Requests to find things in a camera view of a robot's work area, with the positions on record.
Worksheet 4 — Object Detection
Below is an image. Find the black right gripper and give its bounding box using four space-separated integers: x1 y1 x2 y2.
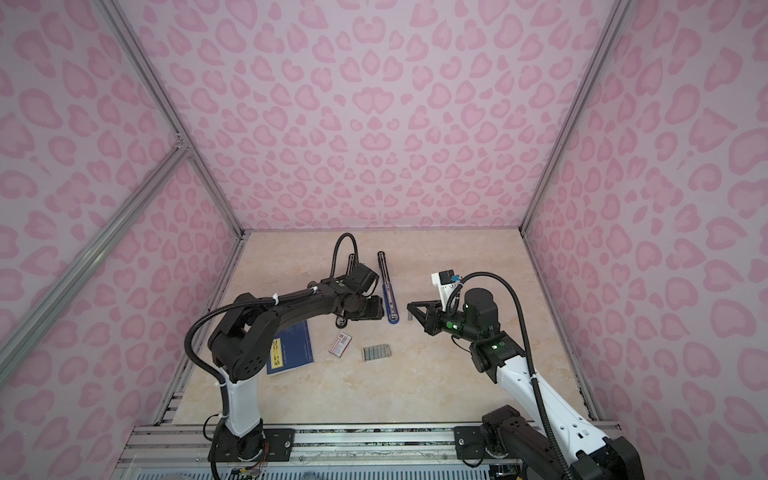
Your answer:
407 299 482 344

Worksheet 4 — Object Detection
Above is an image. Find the blue stapler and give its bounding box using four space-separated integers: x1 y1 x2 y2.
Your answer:
377 251 400 324

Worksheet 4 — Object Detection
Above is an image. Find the red white staple box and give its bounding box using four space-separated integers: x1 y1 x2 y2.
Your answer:
328 332 352 358

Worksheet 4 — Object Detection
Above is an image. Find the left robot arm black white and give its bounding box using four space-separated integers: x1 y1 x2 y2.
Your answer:
203 279 384 438

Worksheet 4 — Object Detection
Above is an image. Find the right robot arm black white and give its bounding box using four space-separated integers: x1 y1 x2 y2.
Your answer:
407 288 645 479

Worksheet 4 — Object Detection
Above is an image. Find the blue notebook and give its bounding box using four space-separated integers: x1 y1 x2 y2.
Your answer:
267 321 314 375

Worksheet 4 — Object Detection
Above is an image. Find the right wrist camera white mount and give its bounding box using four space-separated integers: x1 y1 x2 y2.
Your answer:
431 270 460 311

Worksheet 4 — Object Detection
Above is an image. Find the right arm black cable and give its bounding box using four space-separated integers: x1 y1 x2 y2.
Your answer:
446 271 577 480

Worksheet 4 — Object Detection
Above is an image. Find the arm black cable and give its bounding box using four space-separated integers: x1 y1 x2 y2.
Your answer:
446 271 577 480
183 232 361 421

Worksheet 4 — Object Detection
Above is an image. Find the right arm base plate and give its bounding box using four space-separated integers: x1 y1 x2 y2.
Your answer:
452 425 516 465

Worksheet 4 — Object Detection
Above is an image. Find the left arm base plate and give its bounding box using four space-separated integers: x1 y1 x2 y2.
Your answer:
208 426 296 463

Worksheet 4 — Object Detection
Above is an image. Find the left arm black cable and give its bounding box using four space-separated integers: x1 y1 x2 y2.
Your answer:
183 232 361 421

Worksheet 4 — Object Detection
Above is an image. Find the aluminium front rail frame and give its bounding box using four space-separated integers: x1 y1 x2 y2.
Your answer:
110 419 640 480

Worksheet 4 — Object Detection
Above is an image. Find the aluminium corner frame post left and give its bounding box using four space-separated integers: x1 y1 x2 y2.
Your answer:
95 0 247 238

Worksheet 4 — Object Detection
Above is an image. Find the aluminium corner frame post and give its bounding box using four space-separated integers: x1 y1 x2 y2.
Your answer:
519 0 636 238
95 0 247 238

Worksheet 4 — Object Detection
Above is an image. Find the aluminium diagonal frame bar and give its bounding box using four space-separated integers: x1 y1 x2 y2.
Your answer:
1 142 189 385

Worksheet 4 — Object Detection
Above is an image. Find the aluminium corner frame post right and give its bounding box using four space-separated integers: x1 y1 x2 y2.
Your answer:
519 0 636 238

